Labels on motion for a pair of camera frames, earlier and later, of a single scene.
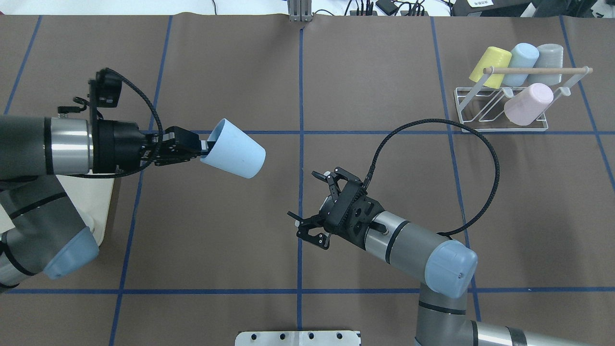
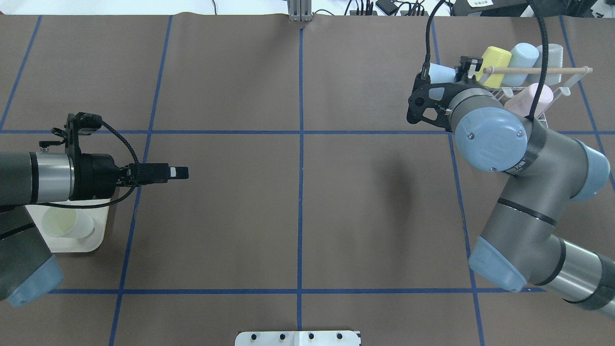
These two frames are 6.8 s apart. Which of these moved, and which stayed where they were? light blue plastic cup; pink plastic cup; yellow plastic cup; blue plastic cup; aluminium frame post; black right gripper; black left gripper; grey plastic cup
Moved: black right gripper; black left gripper; blue plastic cup
Stayed: grey plastic cup; aluminium frame post; light blue plastic cup; yellow plastic cup; pink plastic cup
